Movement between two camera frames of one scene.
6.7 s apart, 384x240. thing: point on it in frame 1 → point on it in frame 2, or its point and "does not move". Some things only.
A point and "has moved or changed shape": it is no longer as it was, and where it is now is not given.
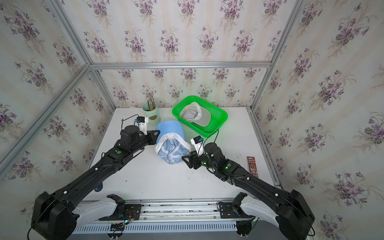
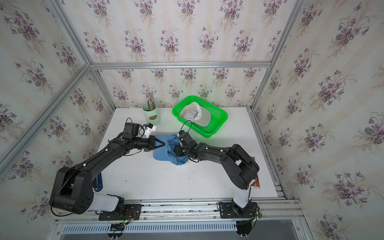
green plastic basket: x=218 y=115 does not move
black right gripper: x=194 y=157 → x=177 y=151
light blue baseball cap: x=171 y=145 has moved or changed shape
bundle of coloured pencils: x=151 y=104 does not move
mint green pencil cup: x=151 y=111 does not move
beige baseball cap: x=193 y=112 does not move
